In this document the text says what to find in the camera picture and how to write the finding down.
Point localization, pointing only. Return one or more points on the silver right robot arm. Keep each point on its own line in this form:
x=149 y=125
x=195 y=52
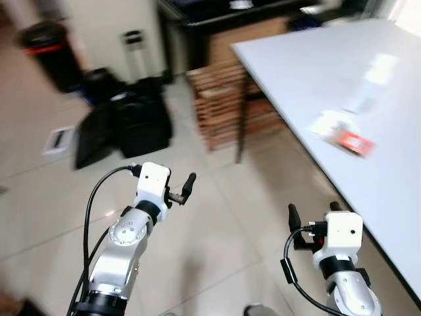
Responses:
x=352 y=296

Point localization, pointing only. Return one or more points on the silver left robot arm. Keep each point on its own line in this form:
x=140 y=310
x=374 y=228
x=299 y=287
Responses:
x=122 y=250

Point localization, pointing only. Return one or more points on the black bin with red band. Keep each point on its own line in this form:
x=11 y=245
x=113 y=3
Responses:
x=52 y=56

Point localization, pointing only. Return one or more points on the red packet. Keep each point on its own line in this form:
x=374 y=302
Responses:
x=355 y=143

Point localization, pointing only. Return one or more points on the black bag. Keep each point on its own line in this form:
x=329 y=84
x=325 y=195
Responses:
x=141 y=122

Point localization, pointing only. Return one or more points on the white crumpled paper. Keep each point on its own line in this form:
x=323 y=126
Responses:
x=327 y=124

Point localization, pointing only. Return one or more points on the slatted wooden crate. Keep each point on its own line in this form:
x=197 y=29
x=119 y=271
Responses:
x=220 y=105

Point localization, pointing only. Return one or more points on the grey robot foot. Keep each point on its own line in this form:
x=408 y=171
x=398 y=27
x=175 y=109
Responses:
x=260 y=311

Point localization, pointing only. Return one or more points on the black flat panel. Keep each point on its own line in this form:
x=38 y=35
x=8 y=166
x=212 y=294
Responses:
x=94 y=138

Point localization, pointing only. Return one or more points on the large white table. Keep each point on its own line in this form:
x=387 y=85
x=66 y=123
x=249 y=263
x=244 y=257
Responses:
x=342 y=79

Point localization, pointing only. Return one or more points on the white floor socket box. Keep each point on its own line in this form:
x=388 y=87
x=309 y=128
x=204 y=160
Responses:
x=59 y=140

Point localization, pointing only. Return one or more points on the brown cardboard box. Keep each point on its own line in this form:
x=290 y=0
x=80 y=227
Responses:
x=247 y=43

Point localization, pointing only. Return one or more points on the black desk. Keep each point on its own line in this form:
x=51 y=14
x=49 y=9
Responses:
x=276 y=10

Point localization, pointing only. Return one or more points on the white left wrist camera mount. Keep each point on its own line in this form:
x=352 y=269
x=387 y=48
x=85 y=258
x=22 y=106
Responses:
x=152 y=179

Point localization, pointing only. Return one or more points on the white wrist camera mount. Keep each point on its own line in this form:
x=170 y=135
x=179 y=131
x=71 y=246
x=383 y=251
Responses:
x=343 y=234
x=152 y=179

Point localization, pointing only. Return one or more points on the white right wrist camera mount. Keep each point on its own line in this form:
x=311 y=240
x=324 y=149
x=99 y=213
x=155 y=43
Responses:
x=343 y=234

